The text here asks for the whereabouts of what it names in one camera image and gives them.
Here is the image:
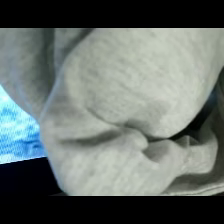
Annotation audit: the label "white shirt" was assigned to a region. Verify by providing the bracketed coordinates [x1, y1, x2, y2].
[0, 27, 224, 196]

